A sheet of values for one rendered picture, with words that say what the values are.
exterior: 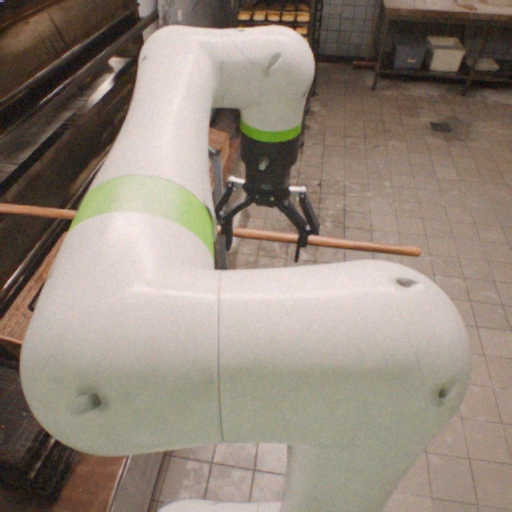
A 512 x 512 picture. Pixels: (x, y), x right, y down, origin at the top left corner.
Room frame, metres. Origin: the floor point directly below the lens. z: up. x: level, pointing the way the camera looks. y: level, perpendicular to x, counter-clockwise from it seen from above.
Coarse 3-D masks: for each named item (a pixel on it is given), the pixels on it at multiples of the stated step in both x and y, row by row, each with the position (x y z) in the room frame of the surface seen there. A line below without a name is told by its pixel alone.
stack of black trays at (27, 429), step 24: (0, 360) 0.69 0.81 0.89; (0, 384) 0.61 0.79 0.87; (0, 408) 0.54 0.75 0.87; (24, 408) 0.54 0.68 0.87; (0, 432) 0.46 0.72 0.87; (24, 432) 0.47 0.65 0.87; (0, 456) 0.40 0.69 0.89; (24, 456) 0.40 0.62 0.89; (48, 456) 0.44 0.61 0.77; (72, 456) 0.49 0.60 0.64; (0, 480) 0.41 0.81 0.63; (24, 480) 0.37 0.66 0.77; (48, 480) 0.39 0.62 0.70
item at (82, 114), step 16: (128, 64) 2.42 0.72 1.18; (112, 80) 2.19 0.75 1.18; (96, 96) 1.99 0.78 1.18; (80, 112) 1.81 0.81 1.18; (64, 128) 1.66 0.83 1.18; (48, 144) 1.52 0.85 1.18; (64, 144) 1.58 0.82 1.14; (32, 160) 1.40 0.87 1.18; (48, 160) 1.45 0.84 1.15; (16, 176) 1.29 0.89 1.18; (32, 176) 1.33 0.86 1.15; (0, 192) 1.19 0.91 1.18; (16, 192) 1.23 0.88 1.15
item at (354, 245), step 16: (0, 208) 1.07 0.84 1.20; (16, 208) 1.06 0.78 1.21; (32, 208) 1.06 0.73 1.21; (48, 208) 1.06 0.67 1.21; (272, 240) 0.93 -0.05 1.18; (288, 240) 0.92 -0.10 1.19; (320, 240) 0.91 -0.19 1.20; (336, 240) 0.91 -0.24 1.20; (352, 240) 0.91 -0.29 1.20; (416, 256) 0.86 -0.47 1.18
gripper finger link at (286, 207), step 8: (272, 200) 0.57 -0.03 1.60; (280, 200) 0.57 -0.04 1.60; (288, 200) 0.59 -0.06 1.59; (280, 208) 0.57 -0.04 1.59; (288, 208) 0.57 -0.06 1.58; (288, 216) 0.57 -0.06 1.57; (296, 216) 0.57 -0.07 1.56; (296, 224) 0.57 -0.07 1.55; (304, 224) 0.57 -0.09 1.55; (304, 232) 0.56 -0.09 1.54
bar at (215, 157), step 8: (208, 152) 1.83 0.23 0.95; (216, 152) 1.83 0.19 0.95; (216, 160) 1.81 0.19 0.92; (216, 168) 1.81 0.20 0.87; (216, 176) 1.81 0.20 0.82; (216, 184) 1.81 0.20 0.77; (216, 192) 1.81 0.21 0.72; (216, 200) 1.81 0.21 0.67; (224, 208) 1.84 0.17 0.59; (224, 240) 1.81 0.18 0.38; (224, 248) 1.81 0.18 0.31; (224, 256) 1.81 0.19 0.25; (224, 264) 1.81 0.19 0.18; (40, 288) 0.74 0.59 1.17; (32, 304) 0.69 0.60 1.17
